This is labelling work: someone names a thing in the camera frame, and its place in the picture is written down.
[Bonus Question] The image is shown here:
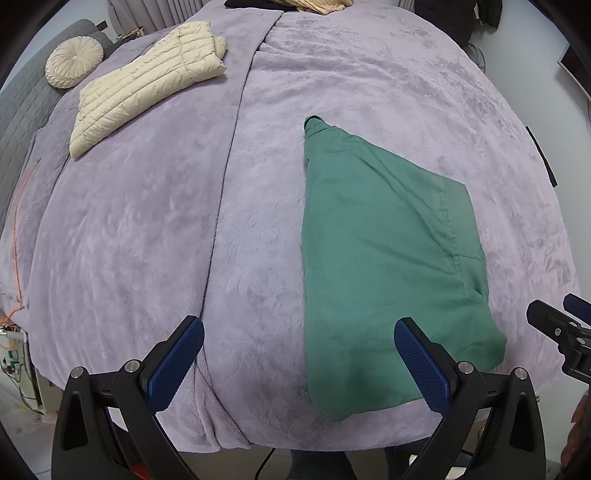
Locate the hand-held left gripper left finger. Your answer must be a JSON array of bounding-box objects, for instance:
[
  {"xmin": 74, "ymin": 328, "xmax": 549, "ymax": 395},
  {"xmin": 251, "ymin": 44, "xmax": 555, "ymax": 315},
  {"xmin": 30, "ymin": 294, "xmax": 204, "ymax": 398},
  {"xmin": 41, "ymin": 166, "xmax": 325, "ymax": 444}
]
[{"xmin": 51, "ymin": 315, "xmax": 205, "ymax": 480}]

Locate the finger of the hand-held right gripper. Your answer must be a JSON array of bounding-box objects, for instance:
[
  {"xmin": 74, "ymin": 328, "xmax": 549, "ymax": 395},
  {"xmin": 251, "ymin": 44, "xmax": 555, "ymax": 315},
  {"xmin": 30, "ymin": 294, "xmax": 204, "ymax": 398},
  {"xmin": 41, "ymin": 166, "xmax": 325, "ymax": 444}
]
[
  {"xmin": 563, "ymin": 294, "xmax": 591, "ymax": 326},
  {"xmin": 526, "ymin": 299, "xmax": 583, "ymax": 342}
]

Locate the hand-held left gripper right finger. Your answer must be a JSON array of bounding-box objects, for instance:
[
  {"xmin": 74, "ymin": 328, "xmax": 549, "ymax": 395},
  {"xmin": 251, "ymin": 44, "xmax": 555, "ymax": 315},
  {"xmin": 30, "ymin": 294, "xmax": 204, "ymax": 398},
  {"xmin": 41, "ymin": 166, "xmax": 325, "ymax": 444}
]
[{"xmin": 394, "ymin": 316, "xmax": 548, "ymax": 480}]

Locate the green work jacket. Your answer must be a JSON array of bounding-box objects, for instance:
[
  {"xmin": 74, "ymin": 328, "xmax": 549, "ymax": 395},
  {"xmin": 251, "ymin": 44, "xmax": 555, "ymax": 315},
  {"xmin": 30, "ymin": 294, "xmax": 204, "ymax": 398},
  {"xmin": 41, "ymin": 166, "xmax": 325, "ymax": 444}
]
[{"xmin": 301, "ymin": 115, "xmax": 509, "ymax": 422}]

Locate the person's right hand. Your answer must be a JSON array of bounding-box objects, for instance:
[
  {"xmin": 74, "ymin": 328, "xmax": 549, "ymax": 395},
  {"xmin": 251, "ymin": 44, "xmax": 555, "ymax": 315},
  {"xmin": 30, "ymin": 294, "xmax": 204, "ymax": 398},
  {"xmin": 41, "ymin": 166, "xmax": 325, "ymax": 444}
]
[{"xmin": 560, "ymin": 399, "xmax": 591, "ymax": 467}]

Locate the purple fleece blanket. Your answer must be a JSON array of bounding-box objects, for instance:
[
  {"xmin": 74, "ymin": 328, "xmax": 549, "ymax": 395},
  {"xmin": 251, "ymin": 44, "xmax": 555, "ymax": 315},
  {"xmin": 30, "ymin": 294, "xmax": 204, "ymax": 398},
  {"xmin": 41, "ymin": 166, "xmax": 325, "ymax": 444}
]
[{"xmin": 0, "ymin": 0, "xmax": 583, "ymax": 450}]

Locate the white power strip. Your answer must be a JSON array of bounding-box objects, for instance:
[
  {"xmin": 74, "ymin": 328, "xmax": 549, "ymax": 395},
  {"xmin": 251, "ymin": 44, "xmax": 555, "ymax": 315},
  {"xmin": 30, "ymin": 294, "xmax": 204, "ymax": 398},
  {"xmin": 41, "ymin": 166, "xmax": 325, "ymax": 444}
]
[{"xmin": 0, "ymin": 325, "xmax": 28, "ymax": 374}]

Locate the standing fan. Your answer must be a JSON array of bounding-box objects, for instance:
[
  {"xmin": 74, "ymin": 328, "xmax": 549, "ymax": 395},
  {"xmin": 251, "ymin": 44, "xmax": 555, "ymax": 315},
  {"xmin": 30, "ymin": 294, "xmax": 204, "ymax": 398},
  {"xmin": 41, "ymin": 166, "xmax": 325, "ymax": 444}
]
[{"xmin": 466, "ymin": 42, "xmax": 488, "ymax": 72}]

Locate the cream down jacket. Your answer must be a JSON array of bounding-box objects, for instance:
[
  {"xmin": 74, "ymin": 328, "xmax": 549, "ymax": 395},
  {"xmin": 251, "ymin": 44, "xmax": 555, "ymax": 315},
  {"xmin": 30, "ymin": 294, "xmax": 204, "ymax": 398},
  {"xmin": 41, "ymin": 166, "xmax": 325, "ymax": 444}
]
[{"xmin": 69, "ymin": 21, "xmax": 228, "ymax": 159}]

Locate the black coat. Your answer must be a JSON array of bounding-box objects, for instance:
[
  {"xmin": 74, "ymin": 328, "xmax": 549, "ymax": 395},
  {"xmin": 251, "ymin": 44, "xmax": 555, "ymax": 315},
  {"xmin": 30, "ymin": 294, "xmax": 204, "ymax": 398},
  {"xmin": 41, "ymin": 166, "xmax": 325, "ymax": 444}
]
[{"xmin": 413, "ymin": 0, "xmax": 504, "ymax": 44}]

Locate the round cream cushion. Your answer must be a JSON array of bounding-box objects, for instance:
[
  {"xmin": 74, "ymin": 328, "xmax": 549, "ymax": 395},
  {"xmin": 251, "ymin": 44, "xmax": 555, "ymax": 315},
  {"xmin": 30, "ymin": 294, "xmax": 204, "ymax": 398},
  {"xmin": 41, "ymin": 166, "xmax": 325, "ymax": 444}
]
[{"xmin": 45, "ymin": 38, "xmax": 105, "ymax": 89}]

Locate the pale pleated curtain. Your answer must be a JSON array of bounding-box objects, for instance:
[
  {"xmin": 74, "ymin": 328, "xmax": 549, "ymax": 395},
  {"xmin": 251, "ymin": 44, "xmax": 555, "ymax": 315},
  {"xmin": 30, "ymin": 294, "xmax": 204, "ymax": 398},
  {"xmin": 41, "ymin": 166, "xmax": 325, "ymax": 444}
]
[{"xmin": 108, "ymin": 0, "xmax": 213, "ymax": 35}]

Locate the black floor cable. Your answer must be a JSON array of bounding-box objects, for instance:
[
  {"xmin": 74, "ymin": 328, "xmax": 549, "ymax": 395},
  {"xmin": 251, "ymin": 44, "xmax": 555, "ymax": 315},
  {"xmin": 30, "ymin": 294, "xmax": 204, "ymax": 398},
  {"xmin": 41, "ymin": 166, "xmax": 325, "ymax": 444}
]
[{"xmin": 254, "ymin": 448, "xmax": 278, "ymax": 480}]

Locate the orange cable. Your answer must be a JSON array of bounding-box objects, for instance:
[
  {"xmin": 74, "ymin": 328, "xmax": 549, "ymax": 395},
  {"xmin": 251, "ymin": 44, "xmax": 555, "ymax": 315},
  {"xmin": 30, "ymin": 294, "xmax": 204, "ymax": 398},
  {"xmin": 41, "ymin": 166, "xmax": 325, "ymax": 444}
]
[{"xmin": 0, "ymin": 157, "xmax": 42, "ymax": 352}]

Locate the wall-mounted flat television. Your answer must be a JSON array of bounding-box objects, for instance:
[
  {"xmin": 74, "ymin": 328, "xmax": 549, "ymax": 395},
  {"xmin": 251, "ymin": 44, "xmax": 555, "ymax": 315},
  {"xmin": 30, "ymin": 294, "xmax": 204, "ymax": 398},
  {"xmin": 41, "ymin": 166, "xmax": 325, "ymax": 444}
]
[{"xmin": 556, "ymin": 44, "xmax": 591, "ymax": 100}]

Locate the beige corduroy garment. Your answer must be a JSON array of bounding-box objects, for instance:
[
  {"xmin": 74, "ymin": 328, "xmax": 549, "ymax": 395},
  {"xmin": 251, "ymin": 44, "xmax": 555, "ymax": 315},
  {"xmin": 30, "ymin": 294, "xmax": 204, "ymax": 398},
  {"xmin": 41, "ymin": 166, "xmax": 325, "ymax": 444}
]
[{"xmin": 279, "ymin": 0, "xmax": 355, "ymax": 16}]

